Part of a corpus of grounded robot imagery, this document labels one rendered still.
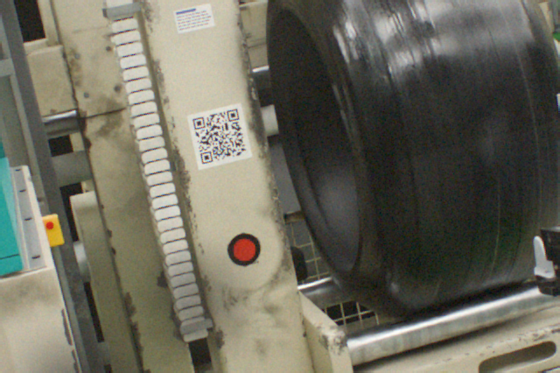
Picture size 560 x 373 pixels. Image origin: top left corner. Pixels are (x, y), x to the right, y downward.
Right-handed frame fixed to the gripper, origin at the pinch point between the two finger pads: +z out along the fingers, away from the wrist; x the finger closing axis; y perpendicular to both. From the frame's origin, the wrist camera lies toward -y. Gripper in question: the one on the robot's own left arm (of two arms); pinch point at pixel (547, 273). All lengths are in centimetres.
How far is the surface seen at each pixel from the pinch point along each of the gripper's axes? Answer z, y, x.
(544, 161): 3.2, 13.2, -4.3
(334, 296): 45.0, -4.1, 16.5
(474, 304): 17.9, -5.3, 3.7
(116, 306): 100, -5, 48
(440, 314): 17.8, -5.4, 8.9
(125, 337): 102, -12, 47
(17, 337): -52, 17, 61
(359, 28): 7.1, 34.8, 14.5
